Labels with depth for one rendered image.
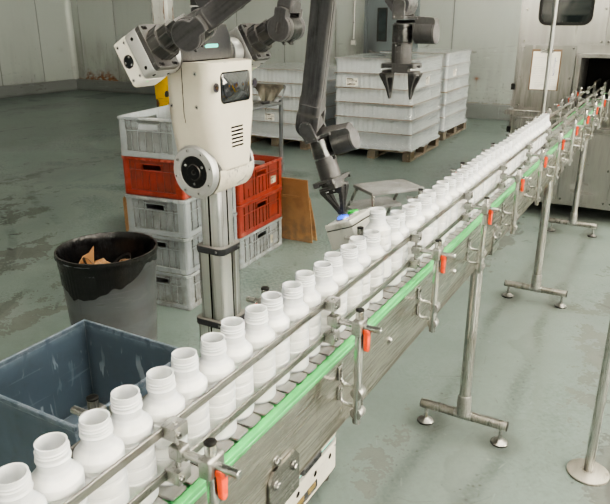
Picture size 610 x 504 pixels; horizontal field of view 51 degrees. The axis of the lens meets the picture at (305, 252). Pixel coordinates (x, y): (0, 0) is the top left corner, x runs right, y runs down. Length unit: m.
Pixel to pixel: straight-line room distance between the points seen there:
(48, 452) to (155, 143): 2.96
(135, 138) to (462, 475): 2.39
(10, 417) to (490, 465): 1.86
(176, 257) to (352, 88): 4.67
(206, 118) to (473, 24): 9.94
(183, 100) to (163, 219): 1.90
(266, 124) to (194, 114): 6.92
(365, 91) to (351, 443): 5.75
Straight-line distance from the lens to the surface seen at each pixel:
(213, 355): 0.97
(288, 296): 1.14
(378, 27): 12.12
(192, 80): 1.86
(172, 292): 3.87
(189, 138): 1.92
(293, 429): 1.17
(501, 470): 2.68
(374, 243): 1.43
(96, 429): 0.82
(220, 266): 2.04
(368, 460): 2.64
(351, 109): 8.02
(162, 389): 0.89
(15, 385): 1.52
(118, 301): 2.92
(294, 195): 4.79
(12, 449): 1.41
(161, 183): 3.69
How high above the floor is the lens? 1.61
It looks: 20 degrees down
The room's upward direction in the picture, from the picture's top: straight up
